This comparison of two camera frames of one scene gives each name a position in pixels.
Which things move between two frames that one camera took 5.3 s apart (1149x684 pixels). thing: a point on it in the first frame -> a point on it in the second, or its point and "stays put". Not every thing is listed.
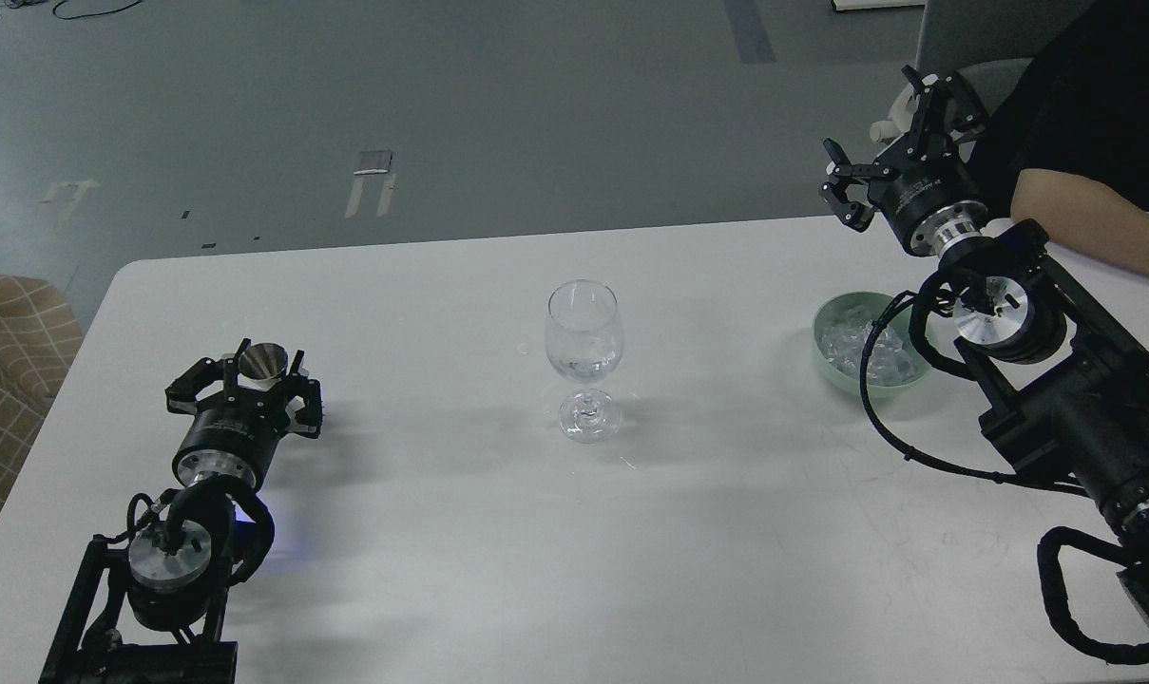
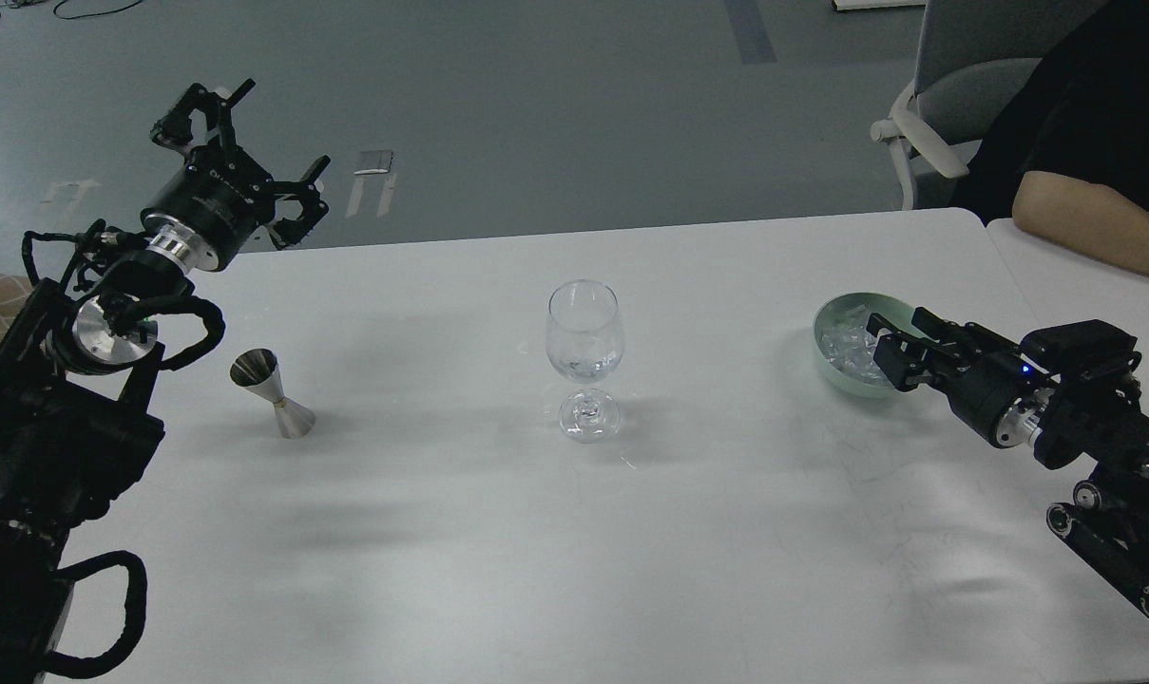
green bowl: [843, 327] stays put
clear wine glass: [584, 338] stays put
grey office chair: [988, 45] stays put
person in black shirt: [1086, 146] stays put
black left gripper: [235, 432] -> [218, 195]
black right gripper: [931, 199] -> [984, 388]
